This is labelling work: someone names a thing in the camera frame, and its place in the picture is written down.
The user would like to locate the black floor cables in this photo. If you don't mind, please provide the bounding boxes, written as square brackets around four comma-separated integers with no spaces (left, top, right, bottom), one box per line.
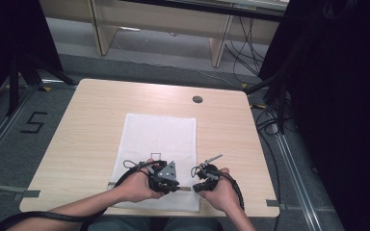
[251,101,291,231]

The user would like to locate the black curtain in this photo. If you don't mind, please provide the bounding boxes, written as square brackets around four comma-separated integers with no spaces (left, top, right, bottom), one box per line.
[0,0,64,112]
[257,0,370,231]

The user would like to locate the grey floor strip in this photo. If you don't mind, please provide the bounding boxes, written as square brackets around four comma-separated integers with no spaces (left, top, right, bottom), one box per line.
[0,182,42,202]

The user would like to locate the white towel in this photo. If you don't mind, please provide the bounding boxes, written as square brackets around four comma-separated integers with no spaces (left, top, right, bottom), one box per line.
[108,112,201,213]

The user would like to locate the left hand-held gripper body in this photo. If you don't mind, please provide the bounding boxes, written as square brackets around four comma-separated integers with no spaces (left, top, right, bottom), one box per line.
[146,160,181,195]

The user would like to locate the grey tape piece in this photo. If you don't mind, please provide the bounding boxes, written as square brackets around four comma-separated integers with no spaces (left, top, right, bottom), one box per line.
[265,198,287,212]

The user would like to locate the right hand-held gripper cable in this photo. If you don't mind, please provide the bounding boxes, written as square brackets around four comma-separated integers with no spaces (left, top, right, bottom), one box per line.
[190,165,246,212]

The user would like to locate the person's right hand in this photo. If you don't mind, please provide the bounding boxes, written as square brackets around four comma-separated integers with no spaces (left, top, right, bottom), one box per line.
[198,167,243,215]

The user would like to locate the metal floor rail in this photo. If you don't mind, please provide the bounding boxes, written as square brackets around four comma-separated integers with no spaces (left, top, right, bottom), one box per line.
[0,86,40,175]
[269,121,324,231]

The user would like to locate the person's left hand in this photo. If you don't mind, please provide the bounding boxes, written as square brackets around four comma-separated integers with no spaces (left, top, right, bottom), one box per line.
[113,158,167,204]

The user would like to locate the black metal stand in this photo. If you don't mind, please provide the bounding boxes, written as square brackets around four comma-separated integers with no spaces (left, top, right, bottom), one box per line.
[7,52,79,117]
[244,68,291,135]

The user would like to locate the person's legs in jeans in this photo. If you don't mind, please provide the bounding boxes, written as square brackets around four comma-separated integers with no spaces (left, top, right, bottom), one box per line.
[86,216,224,231]

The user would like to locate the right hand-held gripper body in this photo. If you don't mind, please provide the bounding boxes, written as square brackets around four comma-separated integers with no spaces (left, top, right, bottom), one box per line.
[190,153,225,193]

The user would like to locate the light wooden desk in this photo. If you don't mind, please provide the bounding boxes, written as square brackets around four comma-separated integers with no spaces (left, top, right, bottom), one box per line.
[39,0,291,68]

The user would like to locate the bundle of black hanging cables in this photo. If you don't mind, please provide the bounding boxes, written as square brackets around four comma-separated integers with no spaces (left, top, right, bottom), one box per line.
[224,15,266,82]

